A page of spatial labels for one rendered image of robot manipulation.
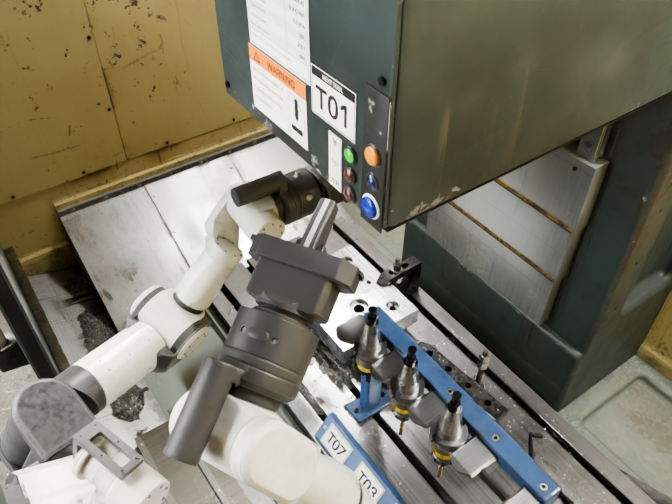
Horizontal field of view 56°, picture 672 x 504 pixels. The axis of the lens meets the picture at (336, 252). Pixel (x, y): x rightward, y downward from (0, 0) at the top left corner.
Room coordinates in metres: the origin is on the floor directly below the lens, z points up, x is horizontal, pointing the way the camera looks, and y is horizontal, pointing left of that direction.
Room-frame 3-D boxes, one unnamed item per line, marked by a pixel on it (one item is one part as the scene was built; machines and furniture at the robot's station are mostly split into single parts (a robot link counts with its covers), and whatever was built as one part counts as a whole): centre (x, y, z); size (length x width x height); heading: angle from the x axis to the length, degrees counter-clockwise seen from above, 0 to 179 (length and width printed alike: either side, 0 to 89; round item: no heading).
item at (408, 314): (1.10, -0.03, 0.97); 0.29 x 0.23 x 0.05; 35
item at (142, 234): (1.54, 0.34, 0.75); 0.89 x 0.67 x 0.26; 125
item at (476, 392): (0.86, -0.28, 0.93); 0.26 x 0.05 x 0.06; 40
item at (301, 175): (0.94, 0.04, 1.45); 0.13 x 0.12 x 0.10; 35
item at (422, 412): (0.61, -0.16, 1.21); 0.07 x 0.05 x 0.01; 125
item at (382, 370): (0.70, -0.10, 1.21); 0.07 x 0.05 x 0.01; 125
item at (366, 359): (0.75, -0.07, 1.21); 0.06 x 0.06 x 0.03
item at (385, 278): (1.17, -0.16, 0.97); 0.13 x 0.03 x 0.15; 125
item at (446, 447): (0.57, -0.19, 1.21); 0.06 x 0.06 x 0.03
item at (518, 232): (1.25, -0.41, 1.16); 0.48 x 0.05 x 0.51; 35
